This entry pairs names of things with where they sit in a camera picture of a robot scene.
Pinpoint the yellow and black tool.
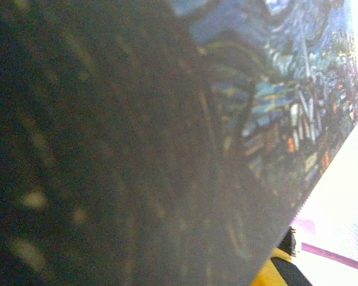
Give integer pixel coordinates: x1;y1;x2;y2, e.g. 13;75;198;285
250;226;314;286

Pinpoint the starry night print box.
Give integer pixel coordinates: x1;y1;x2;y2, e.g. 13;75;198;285
0;0;358;286

